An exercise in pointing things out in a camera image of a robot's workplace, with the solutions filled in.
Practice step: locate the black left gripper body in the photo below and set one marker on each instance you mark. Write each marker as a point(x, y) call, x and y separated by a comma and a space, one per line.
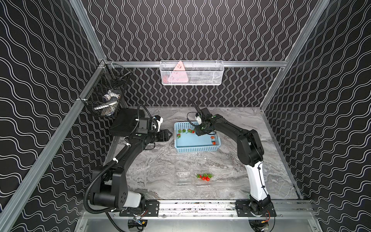
point(161, 135)

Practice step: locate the black wire corner basket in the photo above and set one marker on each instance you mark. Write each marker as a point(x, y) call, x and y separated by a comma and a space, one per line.
point(111, 77)

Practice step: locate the light blue perforated plastic basket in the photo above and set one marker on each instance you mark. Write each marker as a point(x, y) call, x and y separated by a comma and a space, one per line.
point(191, 142)

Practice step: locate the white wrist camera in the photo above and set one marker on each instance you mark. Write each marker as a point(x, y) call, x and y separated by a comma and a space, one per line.
point(198, 118)
point(158, 120)

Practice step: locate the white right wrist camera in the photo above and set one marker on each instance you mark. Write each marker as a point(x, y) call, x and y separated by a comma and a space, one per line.
point(198, 118)

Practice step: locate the black plastic case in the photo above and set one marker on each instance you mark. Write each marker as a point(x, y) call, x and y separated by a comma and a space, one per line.
point(126, 122)

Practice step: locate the white items in corner basket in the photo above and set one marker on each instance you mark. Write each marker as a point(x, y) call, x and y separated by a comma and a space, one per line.
point(109, 105)

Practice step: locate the pink triangular object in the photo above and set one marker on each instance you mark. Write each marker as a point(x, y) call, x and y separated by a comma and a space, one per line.
point(178, 75)

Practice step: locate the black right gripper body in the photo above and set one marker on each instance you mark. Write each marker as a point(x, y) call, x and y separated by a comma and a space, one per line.
point(201, 129)

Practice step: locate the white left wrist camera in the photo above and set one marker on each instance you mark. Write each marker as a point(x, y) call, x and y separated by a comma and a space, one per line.
point(158, 120)

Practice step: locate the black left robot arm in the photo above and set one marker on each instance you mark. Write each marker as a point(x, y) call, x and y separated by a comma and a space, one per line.
point(108, 190)

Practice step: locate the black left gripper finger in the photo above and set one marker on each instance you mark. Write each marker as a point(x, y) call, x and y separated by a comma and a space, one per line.
point(167, 137)
point(168, 132)

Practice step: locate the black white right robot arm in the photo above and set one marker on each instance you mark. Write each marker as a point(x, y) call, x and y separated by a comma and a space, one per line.
point(250, 153)

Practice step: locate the white wire wall basket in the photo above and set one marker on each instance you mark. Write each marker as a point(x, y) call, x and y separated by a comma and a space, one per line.
point(200, 73)

